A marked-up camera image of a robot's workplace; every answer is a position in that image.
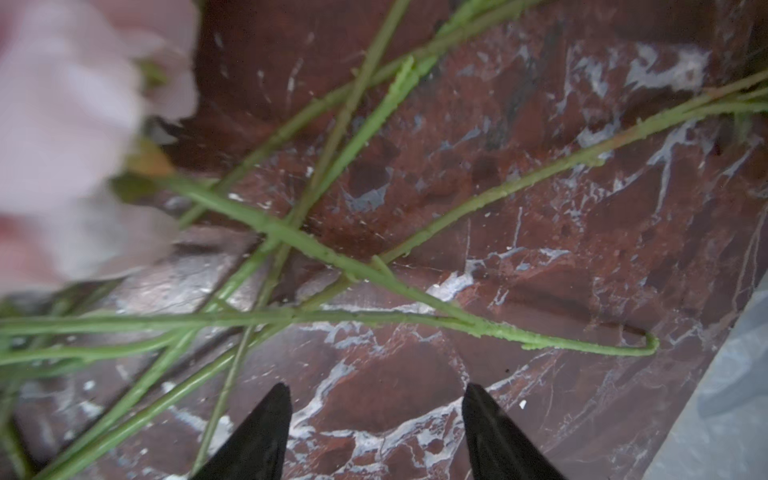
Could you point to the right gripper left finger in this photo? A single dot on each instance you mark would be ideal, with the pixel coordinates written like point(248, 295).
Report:
point(256, 450)

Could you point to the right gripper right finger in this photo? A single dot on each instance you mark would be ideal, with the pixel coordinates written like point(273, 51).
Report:
point(498, 448)

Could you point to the mixed artificial flower pile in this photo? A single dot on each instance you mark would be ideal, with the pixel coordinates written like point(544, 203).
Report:
point(69, 343)

